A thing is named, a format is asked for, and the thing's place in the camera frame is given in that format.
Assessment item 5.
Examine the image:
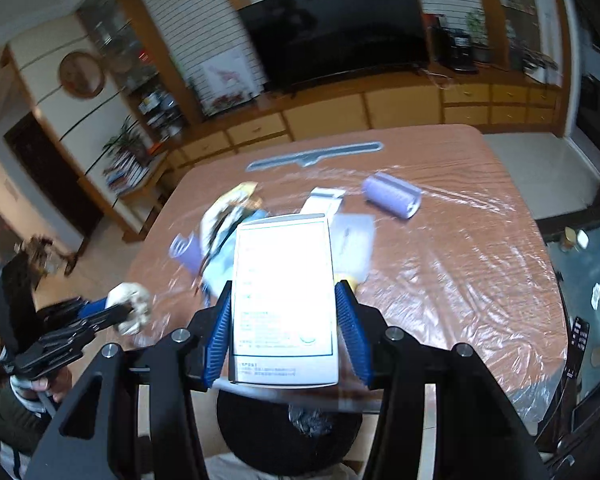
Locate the white cardboard box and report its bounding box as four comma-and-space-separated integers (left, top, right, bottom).
230, 214, 339, 389

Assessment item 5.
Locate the white paper ball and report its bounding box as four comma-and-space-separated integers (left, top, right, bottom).
106, 282, 152, 336

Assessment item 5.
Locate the small purple hair roller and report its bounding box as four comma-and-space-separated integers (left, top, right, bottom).
169, 232, 202, 275

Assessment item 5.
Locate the translucent plastic case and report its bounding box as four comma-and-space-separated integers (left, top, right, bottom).
329, 214, 375, 286

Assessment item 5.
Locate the paper gift bag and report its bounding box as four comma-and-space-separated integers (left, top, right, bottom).
198, 181, 268, 297

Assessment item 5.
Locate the black trash bin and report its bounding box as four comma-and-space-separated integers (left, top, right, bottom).
216, 391, 363, 477

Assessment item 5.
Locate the person's left hand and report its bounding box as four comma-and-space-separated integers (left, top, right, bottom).
32, 367, 73, 403

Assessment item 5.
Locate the white striped paper packet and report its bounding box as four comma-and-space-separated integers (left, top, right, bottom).
300, 188, 346, 219

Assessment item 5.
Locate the stack of books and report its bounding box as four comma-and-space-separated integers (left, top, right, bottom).
102, 153, 149, 195

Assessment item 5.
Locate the potted green plant left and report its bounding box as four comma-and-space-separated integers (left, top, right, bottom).
102, 116, 150, 167

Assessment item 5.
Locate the glass side table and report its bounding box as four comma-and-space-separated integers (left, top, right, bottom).
538, 206, 600, 401

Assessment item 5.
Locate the black coffee machine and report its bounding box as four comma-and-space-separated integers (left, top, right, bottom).
431, 14, 478, 74

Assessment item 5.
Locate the black flat television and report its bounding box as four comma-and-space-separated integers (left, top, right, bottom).
238, 0, 430, 91

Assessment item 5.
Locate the potted plant on cabinet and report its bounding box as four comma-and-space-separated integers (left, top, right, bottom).
466, 9, 492, 64

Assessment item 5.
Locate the giraffe picture frame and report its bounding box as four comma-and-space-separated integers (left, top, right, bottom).
201, 47, 261, 116

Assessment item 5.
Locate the round wooden wall plate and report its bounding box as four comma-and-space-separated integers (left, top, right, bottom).
57, 51, 106, 100

